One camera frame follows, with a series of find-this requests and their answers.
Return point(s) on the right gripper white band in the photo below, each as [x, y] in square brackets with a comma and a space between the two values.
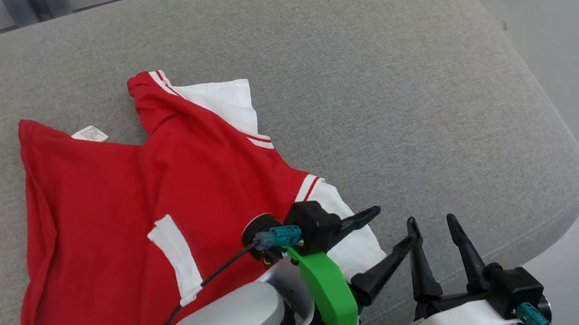
[461, 320]

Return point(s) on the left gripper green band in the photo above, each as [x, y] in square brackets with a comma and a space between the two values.
[332, 296]

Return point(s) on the red and white garment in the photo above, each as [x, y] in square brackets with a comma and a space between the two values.
[103, 191]

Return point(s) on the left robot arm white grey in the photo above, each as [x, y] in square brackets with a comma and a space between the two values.
[230, 318]

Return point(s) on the grey fabric sofa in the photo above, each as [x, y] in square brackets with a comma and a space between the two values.
[383, 86]

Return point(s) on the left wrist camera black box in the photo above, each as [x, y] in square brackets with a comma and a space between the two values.
[315, 224]

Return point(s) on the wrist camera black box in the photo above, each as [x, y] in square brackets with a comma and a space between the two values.
[515, 288]
[315, 224]

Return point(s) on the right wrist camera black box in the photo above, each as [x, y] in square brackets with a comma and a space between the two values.
[515, 288]

